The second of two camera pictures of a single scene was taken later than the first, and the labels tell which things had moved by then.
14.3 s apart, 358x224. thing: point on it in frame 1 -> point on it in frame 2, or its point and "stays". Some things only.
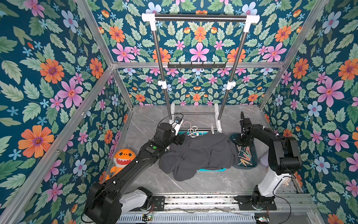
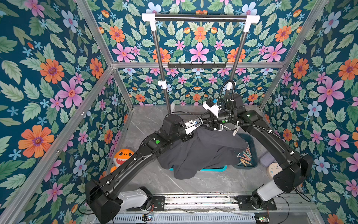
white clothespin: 212,129 -> 236,130
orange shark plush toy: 121,158 stays
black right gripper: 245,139 -> 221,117
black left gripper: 179,139 -> 186,137
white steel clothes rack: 152,19 stays
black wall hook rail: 196,66 stays
